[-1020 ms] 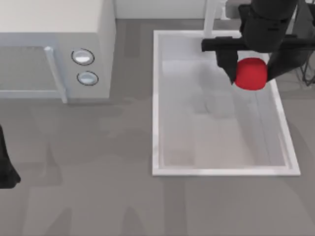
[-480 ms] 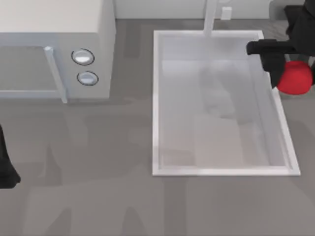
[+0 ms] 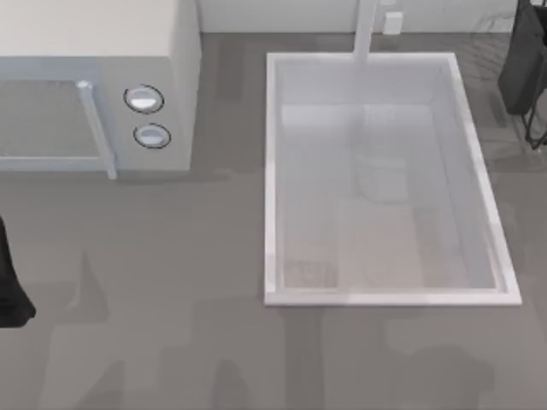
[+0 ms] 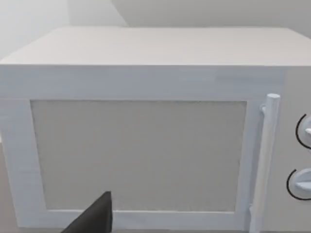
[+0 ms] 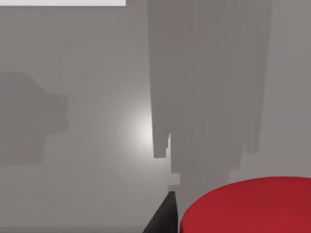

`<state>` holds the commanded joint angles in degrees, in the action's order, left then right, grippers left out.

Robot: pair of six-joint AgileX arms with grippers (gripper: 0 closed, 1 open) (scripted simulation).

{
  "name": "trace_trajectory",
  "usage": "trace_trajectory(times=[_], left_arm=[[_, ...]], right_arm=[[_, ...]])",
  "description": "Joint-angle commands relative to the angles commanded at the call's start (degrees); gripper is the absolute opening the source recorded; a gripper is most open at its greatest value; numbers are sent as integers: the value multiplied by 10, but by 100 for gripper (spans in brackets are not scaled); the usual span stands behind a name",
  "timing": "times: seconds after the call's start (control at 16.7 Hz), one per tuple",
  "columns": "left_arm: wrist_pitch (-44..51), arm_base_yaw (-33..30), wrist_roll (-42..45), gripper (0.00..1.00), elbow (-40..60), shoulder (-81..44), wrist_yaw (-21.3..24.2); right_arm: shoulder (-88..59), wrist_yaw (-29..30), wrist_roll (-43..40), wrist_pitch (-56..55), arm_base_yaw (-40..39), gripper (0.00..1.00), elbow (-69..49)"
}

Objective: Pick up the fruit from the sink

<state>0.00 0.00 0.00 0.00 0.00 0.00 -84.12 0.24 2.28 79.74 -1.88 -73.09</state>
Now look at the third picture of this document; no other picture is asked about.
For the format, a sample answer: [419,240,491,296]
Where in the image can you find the small microwave knob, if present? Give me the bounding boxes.
[132,122,173,150]

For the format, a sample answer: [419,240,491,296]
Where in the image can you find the black wire stand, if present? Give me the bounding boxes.
[520,102,547,150]

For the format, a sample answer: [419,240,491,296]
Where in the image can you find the tall white tap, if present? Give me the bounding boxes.
[352,0,375,65]

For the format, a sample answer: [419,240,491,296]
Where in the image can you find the white sink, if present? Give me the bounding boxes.
[262,51,524,308]

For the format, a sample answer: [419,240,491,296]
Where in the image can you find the white wall socket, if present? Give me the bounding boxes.
[383,11,404,36]

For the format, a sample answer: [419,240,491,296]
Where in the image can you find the pale microwave oven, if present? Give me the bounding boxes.
[0,0,203,180]

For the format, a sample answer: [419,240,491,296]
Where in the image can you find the microwave oven door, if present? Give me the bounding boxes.
[0,58,117,173]

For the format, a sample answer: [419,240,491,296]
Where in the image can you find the microwave door handle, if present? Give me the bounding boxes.
[76,79,119,180]

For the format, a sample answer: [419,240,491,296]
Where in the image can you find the large microwave knob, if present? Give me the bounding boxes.
[122,84,166,115]

